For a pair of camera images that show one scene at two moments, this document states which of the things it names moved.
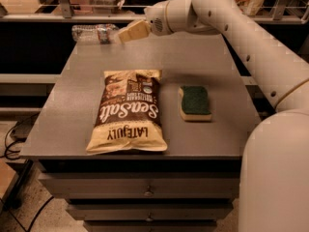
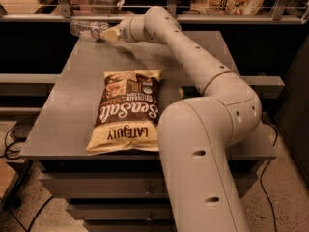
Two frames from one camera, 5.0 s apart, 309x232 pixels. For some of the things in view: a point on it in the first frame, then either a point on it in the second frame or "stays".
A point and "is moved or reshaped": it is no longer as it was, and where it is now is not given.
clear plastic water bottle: [94, 33] is moved or reshaped
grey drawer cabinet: [189, 187] stays
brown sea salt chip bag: [128, 117] stays
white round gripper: [155, 20] -> [125, 32]
